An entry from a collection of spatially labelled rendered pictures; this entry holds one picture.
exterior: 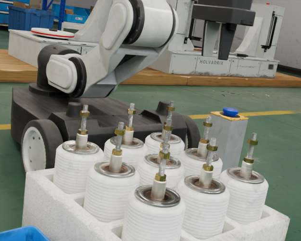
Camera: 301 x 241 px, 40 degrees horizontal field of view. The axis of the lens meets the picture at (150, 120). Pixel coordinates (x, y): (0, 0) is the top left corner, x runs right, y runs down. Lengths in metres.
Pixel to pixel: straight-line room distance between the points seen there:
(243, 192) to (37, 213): 0.41
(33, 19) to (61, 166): 4.50
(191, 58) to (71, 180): 2.84
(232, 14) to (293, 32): 5.91
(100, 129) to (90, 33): 1.97
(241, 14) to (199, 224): 0.36
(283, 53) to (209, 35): 5.90
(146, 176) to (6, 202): 0.48
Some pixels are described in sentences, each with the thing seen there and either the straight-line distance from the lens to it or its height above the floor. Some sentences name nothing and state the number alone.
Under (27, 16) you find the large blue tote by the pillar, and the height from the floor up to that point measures 0.28.
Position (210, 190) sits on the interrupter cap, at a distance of 0.74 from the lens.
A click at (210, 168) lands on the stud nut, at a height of 0.29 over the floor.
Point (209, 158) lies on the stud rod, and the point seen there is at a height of 0.30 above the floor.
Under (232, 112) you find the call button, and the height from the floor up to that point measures 0.33.
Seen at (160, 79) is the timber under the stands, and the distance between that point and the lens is 3.28.
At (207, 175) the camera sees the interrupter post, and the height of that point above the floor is 0.27.
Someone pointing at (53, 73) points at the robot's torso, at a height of 0.27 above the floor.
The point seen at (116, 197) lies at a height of 0.22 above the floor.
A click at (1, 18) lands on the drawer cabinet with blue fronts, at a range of 6.22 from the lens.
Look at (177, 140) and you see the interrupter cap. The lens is 0.98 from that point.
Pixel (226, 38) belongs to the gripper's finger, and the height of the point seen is 0.51.
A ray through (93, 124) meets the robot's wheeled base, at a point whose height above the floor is 0.20.
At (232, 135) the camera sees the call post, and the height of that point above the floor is 0.27.
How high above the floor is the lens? 0.53
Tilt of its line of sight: 14 degrees down
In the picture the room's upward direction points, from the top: 9 degrees clockwise
